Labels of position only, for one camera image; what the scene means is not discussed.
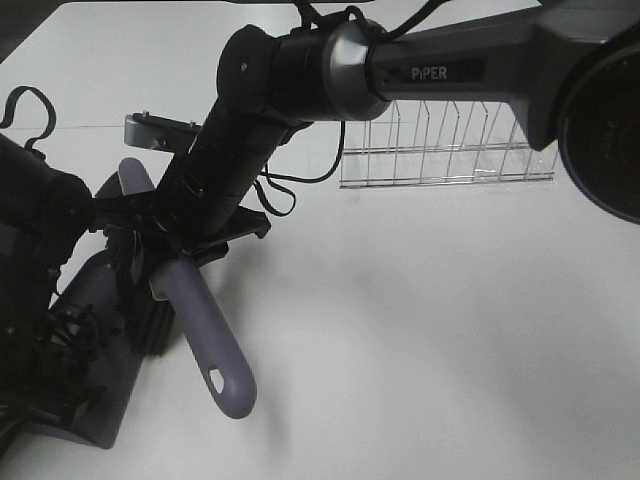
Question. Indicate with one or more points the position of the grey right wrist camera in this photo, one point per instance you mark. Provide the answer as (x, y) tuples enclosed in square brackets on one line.
[(149, 132)]

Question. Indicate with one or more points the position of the purple plastic dustpan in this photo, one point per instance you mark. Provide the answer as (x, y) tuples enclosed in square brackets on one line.
[(117, 366)]

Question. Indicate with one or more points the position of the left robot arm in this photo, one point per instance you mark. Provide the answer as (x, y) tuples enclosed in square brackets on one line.
[(44, 212)]

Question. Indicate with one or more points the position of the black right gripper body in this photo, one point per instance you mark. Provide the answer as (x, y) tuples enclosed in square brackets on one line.
[(133, 229)]

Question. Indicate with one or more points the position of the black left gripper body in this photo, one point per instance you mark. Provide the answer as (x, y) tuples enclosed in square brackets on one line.
[(45, 362)]

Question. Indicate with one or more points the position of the purple hand brush black bristles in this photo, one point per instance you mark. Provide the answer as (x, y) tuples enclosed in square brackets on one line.
[(155, 291)]

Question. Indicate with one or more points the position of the chrome wire dish rack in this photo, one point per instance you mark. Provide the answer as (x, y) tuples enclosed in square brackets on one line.
[(434, 143)]

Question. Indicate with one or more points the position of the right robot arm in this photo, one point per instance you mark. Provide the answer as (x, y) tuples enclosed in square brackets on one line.
[(569, 71)]

